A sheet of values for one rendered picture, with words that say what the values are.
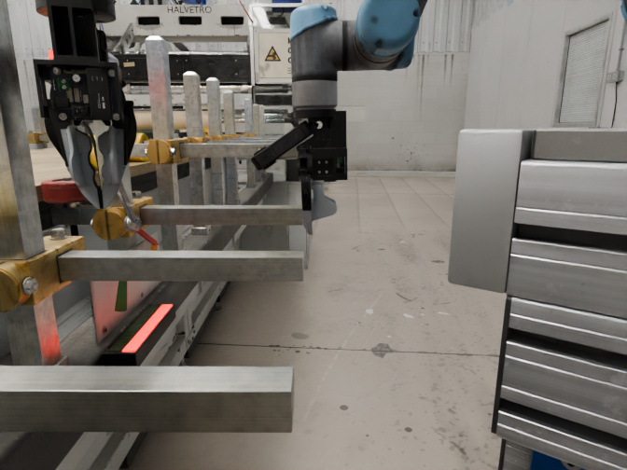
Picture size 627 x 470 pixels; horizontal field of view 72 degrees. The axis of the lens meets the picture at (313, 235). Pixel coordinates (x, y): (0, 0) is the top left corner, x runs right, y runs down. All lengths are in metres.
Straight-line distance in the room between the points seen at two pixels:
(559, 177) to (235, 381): 0.22
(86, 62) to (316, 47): 0.36
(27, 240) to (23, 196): 0.05
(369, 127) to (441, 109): 1.47
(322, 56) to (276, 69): 2.29
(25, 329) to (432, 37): 9.29
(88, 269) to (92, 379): 0.27
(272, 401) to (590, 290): 0.19
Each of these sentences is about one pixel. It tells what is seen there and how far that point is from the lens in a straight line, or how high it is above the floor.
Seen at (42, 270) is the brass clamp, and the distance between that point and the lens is 0.57.
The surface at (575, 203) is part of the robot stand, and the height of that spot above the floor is 0.96.
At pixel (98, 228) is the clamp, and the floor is 0.84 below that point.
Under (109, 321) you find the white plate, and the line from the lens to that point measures 0.72.
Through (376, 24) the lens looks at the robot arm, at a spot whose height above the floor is 1.12.
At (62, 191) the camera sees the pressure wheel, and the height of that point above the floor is 0.89.
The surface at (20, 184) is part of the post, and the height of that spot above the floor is 0.94.
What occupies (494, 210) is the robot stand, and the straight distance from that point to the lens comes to 0.26.
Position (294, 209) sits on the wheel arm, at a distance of 0.75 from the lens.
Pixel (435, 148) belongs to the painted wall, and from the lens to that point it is 9.47.
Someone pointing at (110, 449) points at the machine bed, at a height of 0.17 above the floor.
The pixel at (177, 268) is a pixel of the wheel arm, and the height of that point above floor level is 0.83.
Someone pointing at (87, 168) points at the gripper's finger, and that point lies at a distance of 0.55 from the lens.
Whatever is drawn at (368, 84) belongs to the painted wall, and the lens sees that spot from 9.35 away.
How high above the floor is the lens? 0.99
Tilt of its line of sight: 14 degrees down
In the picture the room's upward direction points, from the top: straight up
